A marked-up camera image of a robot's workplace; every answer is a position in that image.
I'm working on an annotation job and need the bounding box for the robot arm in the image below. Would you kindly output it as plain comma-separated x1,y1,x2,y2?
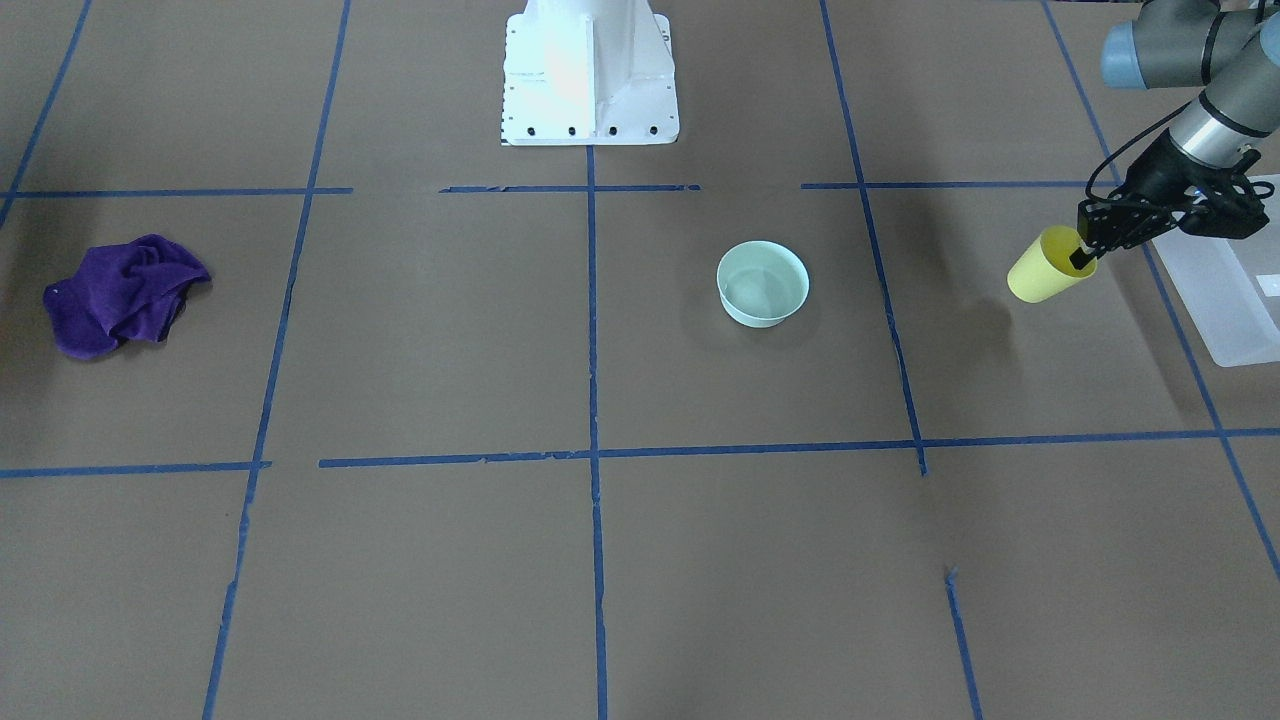
1068,1,1279,270

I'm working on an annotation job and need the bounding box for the purple cloth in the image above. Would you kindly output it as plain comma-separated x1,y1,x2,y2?
42,234,212,361

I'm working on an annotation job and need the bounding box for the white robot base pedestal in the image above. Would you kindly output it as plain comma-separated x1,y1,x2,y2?
500,1,681,147

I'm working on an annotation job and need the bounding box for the clear plastic storage box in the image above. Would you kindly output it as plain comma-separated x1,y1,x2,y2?
1155,195,1279,368

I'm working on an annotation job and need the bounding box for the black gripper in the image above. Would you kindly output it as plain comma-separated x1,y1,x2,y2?
1069,132,1274,272

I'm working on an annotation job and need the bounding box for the yellow plastic cup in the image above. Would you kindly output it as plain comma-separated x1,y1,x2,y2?
1006,225,1098,304

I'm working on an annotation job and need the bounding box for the pale green bowl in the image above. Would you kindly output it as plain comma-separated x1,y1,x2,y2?
716,240,812,329

